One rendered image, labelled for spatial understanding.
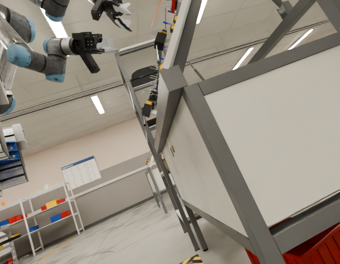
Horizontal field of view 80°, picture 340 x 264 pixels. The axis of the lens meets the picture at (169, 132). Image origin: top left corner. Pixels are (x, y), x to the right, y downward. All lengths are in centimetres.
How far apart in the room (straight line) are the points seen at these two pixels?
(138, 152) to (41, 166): 359
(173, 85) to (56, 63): 64
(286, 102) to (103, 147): 803
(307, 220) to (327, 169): 14
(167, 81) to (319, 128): 41
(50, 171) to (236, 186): 848
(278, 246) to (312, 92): 40
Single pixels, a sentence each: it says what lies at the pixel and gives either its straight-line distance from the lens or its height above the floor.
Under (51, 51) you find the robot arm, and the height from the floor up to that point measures 129.
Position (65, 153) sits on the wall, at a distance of 872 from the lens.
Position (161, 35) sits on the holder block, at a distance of 94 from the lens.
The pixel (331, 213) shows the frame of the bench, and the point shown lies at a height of 38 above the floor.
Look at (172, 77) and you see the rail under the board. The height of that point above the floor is 84.
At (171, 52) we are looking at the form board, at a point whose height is 90.
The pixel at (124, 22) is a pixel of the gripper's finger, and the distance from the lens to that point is 108.
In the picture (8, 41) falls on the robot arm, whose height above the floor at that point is 132.
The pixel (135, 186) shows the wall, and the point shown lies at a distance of 814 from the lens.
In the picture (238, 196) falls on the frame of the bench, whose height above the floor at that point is 51.
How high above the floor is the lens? 62
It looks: 11 degrees up
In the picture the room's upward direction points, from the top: 24 degrees counter-clockwise
